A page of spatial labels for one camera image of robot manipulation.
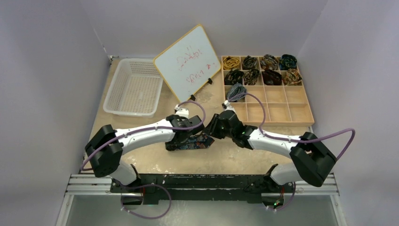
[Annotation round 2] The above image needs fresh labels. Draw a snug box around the navy floral patterned tie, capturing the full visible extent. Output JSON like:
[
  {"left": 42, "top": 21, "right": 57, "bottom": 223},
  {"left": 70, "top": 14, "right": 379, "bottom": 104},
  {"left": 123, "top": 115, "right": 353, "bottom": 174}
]
[{"left": 165, "top": 134, "right": 215, "bottom": 151}]

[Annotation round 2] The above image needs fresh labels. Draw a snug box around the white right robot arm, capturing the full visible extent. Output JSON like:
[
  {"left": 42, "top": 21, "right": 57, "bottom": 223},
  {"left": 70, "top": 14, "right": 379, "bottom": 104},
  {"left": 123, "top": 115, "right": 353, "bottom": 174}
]
[{"left": 203, "top": 110, "right": 337, "bottom": 192}]

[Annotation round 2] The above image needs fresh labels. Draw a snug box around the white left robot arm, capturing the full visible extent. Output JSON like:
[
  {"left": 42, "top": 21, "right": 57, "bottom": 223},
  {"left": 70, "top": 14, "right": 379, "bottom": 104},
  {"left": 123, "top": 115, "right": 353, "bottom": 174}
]
[{"left": 81, "top": 114, "right": 205, "bottom": 193}]

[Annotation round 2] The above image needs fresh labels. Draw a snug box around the grey rolled tie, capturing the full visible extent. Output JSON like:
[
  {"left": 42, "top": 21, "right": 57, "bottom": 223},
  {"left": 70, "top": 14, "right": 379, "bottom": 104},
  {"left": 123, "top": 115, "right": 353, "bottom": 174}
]
[{"left": 226, "top": 83, "right": 247, "bottom": 102}]

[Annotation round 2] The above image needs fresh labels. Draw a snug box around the black gold rolled tie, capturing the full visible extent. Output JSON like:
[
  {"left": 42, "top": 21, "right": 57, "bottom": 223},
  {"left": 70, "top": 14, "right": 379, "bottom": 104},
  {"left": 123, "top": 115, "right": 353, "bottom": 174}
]
[{"left": 224, "top": 68, "right": 245, "bottom": 86}]

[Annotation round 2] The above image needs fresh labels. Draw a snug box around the dark olive rolled tie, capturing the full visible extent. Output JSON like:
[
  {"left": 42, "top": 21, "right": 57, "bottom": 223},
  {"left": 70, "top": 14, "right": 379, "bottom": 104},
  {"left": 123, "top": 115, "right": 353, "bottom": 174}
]
[{"left": 243, "top": 69, "right": 260, "bottom": 85}]

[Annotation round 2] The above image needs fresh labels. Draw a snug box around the yellow rolled tie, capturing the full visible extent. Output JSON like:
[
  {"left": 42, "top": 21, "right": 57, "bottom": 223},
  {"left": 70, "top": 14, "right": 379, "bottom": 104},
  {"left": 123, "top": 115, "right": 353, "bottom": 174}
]
[{"left": 222, "top": 56, "right": 240, "bottom": 70}]

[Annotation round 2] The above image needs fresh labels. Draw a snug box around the dark maroon rolled tie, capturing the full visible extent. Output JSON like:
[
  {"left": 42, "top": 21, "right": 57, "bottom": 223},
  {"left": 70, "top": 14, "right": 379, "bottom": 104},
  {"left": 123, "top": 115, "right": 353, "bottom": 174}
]
[{"left": 262, "top": 70, "right": 282, "bottom": 86}]

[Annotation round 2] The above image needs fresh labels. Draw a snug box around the wooden compartment tray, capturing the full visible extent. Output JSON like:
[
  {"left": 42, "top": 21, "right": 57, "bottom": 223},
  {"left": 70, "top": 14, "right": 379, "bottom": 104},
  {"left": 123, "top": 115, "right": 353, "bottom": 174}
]
[{"left": 232, "top": 75, "right": 315, "bottom": 127}]

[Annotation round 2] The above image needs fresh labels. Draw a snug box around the white plastic basket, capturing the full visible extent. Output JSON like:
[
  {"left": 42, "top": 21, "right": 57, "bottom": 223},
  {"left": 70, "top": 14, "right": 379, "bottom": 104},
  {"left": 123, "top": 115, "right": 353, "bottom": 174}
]
[{"left": 103, "top": 58, "right": 163, "bottom": 118}]

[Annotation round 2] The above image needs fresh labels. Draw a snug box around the brown patterned rolled tie top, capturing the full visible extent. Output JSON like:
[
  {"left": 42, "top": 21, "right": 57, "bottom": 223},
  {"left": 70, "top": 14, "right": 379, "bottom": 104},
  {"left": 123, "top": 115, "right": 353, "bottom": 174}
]
[{"left": 260, "top": 54, "right": 279, "bottom": 70}]

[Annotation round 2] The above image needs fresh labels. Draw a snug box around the orange brown rolled tie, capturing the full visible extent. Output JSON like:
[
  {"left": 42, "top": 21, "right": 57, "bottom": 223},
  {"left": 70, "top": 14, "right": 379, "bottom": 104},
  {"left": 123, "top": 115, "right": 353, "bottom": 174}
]
[{"left": 282, "top": 69, "right": 303, "bottom": 86}]

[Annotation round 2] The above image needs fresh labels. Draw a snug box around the teal dark rolled tie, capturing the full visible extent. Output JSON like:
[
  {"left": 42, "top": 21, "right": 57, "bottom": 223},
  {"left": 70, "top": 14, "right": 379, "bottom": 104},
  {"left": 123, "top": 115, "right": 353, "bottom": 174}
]
[{"left": 279, "top": 54, "right": 297, "bottom": 71}]

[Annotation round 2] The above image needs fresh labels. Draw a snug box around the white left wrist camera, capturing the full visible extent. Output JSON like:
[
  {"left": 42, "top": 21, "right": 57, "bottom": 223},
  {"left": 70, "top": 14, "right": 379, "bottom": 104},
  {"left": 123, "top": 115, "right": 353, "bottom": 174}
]
[{"left": 174, "top": 105, "right": 189, "bottom": 119}]

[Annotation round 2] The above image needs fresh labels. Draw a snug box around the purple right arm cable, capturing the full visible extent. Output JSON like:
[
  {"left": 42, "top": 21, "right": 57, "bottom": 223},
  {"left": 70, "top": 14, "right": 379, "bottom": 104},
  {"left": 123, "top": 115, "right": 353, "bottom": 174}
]
[{"left": 227, "top": 92, "right": 356, "bottom": 211}]

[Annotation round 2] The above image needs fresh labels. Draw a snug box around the white board with yellow frame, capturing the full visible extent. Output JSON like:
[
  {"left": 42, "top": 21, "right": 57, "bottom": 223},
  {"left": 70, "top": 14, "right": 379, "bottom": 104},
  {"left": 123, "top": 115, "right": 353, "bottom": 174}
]
[{"left": 153, "top": 24, "right": 222, "bottom": 102}]

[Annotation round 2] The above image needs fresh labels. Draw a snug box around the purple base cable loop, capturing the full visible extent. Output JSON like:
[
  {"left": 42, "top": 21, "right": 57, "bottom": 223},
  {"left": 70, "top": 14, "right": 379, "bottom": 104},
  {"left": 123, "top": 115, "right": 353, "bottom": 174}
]
[{"left": 120, "top": 184, "right": 172, "bottom": 220}]

